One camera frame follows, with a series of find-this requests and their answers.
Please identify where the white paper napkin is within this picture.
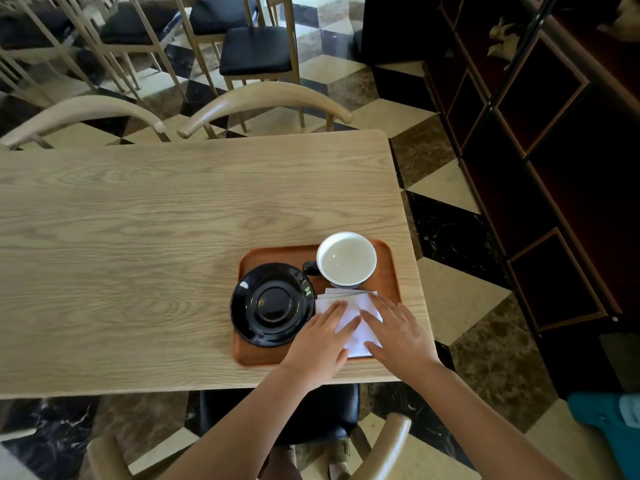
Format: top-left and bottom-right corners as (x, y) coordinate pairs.
(315, 289), (385, 359)

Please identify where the brown wooden tray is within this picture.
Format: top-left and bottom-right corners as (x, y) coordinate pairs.
(232, 239), (402, 367)

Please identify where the wooden armchair black seat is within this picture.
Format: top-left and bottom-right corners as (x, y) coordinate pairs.
(86, 383), (412, 480)

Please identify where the person's leg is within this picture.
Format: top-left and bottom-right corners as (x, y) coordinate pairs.
(262, 444), (302, 480)

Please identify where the pale figurine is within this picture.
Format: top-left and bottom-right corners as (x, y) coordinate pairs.
(596, 0), (640, 43)
(486, 21), (527, 61)

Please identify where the person's left hand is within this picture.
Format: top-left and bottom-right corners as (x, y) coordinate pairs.
(279, 301), (363, 391)

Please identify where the dark wooden shelf unit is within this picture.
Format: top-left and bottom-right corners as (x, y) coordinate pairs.
(360, 0), (640, 398)

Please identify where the black saucer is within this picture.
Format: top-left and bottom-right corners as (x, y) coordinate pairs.
(230, 263), (317, 348)

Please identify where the black cup white inside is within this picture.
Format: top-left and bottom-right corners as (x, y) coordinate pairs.
(302, 232), (378, 289)

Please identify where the person's left forearm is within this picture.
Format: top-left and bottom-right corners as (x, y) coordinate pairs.
(157, 364), (326, 480)

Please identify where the person's right forearm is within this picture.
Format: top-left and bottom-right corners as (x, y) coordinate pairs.
(405, 363), (573, 480)

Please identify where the person's right hand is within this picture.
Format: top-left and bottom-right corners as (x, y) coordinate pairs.
(360, 293), (444, 382)

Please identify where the teal fabric item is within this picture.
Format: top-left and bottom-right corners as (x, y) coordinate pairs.
(566, 392), (640, 480)

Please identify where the wooden chair curved backrest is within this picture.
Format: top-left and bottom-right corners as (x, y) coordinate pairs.
(176, 81), (354, 140)
(0, 96), (167, 151)

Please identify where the wooden chair black cushion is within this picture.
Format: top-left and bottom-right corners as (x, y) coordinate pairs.
(175, 0), (266, 98)
(218, 0), (307, 133)
(52, 0), (188, 101)
(0, 0), (98, 108)

